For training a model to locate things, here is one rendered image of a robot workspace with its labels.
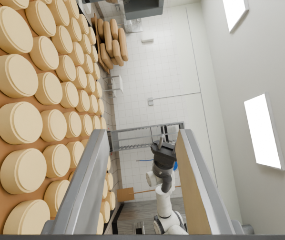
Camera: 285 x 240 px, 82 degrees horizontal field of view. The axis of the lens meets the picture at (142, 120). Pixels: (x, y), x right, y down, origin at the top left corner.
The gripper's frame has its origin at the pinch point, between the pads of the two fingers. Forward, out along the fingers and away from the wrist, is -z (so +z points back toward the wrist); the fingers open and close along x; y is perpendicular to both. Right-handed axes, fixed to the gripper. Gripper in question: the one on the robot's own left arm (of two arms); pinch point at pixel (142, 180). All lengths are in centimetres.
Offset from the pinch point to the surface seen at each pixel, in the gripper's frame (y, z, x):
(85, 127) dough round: -16.3, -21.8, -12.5
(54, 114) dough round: -7.2, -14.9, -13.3
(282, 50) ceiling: -63, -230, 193
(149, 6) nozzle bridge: 1, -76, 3
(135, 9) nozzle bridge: 0, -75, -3
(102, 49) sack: -110, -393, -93
